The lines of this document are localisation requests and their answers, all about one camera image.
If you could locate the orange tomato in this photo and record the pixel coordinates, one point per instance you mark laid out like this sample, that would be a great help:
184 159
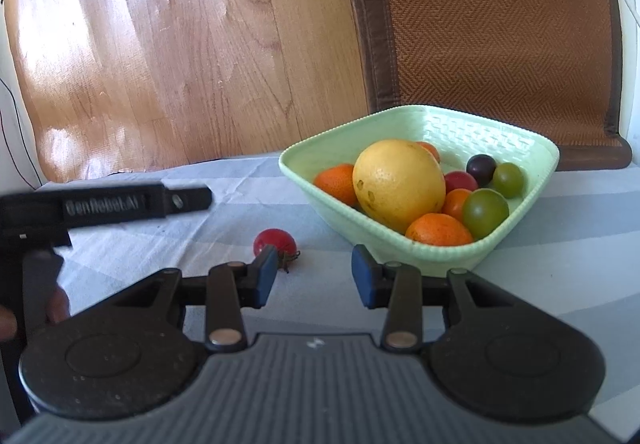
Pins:
431 152
455 203

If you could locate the light green plastic basket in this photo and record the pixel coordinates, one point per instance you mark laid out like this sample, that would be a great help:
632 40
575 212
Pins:
465 134

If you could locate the green tomato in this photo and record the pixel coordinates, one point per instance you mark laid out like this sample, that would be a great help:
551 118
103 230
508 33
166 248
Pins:
508 179
484 211

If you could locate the dark purple tomato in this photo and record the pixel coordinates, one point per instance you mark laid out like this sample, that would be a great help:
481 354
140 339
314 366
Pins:
481 168

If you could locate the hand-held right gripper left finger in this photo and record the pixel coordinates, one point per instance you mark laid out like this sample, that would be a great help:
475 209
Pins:
267 274

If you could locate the small red tomato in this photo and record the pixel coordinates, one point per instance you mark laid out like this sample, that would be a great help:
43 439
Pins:
461 180

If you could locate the wooden panel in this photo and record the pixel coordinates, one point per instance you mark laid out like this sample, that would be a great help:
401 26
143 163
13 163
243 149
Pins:
175 49

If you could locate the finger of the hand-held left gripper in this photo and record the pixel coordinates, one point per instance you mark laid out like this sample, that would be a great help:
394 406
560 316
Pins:
187 199

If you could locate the person's left hand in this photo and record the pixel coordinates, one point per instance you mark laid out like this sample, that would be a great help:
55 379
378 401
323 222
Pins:
59 306

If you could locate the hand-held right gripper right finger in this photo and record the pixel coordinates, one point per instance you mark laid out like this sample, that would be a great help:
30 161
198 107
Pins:
361 274

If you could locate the brown woven chair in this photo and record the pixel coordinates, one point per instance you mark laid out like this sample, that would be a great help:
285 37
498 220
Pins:
490 24

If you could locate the mandarin orange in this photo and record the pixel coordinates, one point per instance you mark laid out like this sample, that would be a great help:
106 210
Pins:
337 181
438 229

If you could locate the white door frame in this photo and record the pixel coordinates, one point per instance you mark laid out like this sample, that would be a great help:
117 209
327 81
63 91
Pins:
630 24

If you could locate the yellow grapefruit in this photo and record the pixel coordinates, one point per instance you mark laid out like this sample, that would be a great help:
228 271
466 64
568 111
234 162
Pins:
397 184

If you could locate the large red tomato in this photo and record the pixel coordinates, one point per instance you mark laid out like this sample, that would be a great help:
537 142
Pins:
272 239

